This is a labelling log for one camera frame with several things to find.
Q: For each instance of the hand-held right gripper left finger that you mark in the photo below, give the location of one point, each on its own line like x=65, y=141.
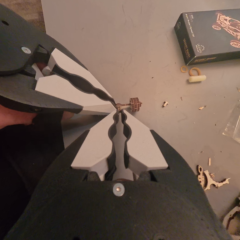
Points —
x=93, y=150

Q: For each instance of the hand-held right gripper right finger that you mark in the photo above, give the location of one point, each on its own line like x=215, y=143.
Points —
x=146, y=150

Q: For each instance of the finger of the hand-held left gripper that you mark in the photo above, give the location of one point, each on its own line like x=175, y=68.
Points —
x=75, y=65
x=65, y=91

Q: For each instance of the wooden wheel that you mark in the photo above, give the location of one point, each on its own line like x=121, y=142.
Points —
x=135, y=105

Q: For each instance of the black model kit box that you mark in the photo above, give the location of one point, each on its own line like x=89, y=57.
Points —
x=210, y=37

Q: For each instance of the slotted wooden link bar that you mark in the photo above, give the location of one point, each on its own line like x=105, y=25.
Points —
x=201, y=178

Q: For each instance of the person's left hand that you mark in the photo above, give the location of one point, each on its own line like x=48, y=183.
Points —
x=15, y=117

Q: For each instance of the tiny wooden block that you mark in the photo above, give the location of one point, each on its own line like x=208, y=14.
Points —
x=165, y=104

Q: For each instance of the person's black-clothed body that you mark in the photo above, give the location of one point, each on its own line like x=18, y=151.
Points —
x=28, y=168

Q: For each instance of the branch-shaped plywood scrap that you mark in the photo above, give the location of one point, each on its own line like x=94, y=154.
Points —
x=211, y=181

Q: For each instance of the small cream cylinder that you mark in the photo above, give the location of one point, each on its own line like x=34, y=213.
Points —
x=196, y=78

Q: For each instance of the clear plastic bag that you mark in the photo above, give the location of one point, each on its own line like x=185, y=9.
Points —
x=233, y=127

